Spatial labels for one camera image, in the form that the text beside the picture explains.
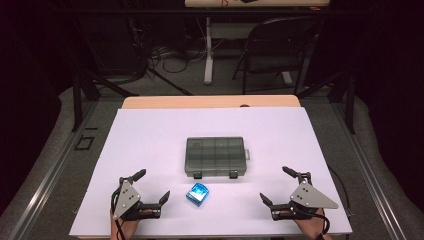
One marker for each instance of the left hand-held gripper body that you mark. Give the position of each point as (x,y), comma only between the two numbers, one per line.
(126,200)

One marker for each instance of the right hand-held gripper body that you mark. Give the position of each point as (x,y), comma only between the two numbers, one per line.
(310,196)

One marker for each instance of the small blue plastic case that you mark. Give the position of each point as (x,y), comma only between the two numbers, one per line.
(197,194)

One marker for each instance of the grey clear compartment storage box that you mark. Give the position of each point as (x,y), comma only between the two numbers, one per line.
(215,156)

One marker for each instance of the person's left hand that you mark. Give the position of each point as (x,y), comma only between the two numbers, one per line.
(122,230)

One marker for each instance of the person's right hand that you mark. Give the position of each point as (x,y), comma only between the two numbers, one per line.
(311,228)

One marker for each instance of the white board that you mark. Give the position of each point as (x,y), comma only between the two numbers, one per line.
(160,140)

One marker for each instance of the black tape strip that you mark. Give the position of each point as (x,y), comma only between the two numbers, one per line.
(90,128)

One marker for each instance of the black metal stand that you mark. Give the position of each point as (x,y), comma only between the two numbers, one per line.
(349,100)
(77,100)

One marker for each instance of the black diagonal strut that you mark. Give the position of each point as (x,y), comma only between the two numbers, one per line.
(170,82)

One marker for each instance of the light wooden table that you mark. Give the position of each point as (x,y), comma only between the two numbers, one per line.
(210,101)

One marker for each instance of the black folding chair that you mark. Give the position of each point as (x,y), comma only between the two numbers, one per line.
(276,63)

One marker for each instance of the black horizontal bar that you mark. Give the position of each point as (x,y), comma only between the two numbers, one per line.
(166,11)

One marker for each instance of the pale desk top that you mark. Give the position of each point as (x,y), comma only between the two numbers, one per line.
(283,3)

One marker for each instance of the metal floor rail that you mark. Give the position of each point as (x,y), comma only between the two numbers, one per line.
(50,176)
(373,176)

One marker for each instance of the white desk frame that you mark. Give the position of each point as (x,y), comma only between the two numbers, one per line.
(208,60)

